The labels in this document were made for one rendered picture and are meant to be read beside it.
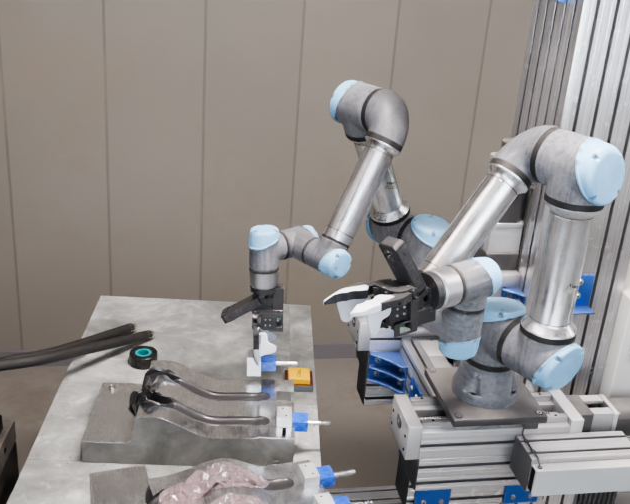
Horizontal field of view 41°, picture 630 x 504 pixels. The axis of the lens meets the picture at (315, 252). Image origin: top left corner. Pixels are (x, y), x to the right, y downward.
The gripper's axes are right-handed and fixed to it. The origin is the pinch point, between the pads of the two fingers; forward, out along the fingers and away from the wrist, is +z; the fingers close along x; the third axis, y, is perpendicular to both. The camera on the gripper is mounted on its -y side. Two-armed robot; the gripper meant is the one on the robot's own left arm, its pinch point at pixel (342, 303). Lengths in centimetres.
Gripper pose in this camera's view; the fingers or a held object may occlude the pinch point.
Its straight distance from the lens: 138.8
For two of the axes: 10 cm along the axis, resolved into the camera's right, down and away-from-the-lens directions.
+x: -5.9, -2.3, 7.8
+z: -8.1, 1.8, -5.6
